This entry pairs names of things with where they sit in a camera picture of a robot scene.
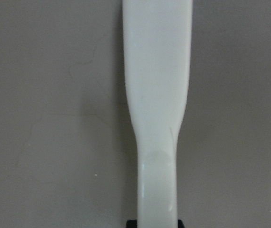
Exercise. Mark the beige hand brush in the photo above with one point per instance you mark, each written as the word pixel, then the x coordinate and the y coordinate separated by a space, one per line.
pixel 157 47

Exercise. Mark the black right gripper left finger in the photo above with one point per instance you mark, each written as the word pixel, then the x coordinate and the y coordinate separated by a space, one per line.
pixel 131 224

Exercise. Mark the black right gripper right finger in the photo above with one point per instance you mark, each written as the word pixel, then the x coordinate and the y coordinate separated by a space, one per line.
pixel 180 224

